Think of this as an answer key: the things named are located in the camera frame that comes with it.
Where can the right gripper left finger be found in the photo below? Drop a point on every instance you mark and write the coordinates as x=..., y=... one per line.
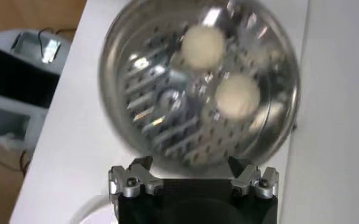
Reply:
x=144, y=178

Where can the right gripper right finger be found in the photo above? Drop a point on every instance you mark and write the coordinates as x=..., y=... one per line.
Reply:
x=247, y=178

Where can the white steamed baozi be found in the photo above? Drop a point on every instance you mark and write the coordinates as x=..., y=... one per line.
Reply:
x=237, y=95
x=203, y=48

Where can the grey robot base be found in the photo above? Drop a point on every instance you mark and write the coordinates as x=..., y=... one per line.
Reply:
x=14, y=76

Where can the stainless steel steamer basket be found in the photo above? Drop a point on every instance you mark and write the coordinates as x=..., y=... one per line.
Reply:
x=154, y=100

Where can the white round plate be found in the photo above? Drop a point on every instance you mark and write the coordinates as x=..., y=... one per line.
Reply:
x=100, y=213

